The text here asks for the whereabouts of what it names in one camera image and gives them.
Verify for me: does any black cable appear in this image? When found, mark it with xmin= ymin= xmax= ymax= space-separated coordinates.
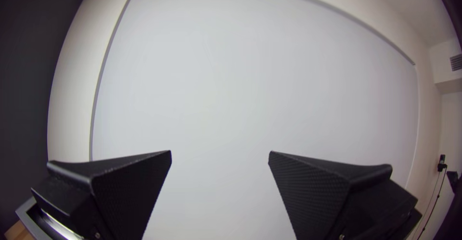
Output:
xmin=417 ymin=154 xmax=449 ymax=240

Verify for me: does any grey air vent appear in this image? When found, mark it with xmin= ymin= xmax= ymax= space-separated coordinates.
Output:
xmin=449 ymin=53 xmax=462 ymax=72

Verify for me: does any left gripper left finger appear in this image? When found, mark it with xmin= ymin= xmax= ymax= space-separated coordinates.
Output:
xmin=30 ymin=150 xmax=173 ymax=240

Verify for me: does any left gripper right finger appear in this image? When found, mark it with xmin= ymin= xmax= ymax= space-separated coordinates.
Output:
xmin=268 ymin=151 xmax=423 ymax=240

